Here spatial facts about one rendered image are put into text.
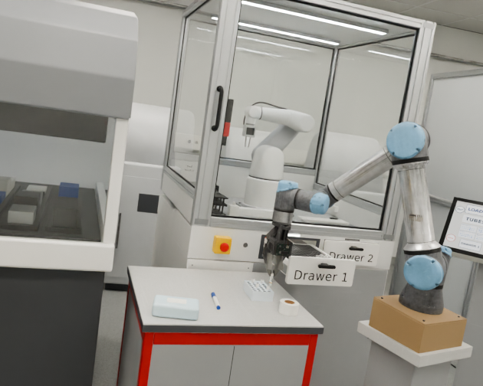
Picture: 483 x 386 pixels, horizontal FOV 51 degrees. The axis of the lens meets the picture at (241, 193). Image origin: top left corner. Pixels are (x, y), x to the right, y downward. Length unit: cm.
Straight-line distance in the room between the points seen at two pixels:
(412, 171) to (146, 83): 404
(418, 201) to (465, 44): 496
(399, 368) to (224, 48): 138
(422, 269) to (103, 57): 126
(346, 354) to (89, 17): 192
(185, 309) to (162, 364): 19
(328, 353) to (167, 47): 371
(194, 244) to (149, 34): 353
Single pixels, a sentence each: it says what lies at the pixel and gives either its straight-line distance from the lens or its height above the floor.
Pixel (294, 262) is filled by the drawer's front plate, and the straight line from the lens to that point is 201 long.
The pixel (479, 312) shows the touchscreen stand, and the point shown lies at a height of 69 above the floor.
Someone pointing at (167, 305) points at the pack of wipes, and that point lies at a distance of 168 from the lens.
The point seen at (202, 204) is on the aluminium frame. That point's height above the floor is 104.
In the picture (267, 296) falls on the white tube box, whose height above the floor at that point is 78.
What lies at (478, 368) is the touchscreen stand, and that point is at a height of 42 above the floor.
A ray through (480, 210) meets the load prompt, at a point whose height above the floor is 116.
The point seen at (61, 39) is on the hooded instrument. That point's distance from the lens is 189.
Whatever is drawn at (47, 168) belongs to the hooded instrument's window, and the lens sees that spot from 187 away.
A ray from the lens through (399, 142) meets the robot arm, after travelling 169.
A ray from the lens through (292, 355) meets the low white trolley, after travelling 185.
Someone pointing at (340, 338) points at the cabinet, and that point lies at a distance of 265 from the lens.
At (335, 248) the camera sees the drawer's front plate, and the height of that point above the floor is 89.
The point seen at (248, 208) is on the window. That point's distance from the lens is 226.
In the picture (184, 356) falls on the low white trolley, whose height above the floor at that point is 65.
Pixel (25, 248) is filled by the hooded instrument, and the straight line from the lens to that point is 192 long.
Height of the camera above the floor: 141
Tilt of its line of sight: 8 degrees down
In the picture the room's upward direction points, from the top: 8 degrees clockwise
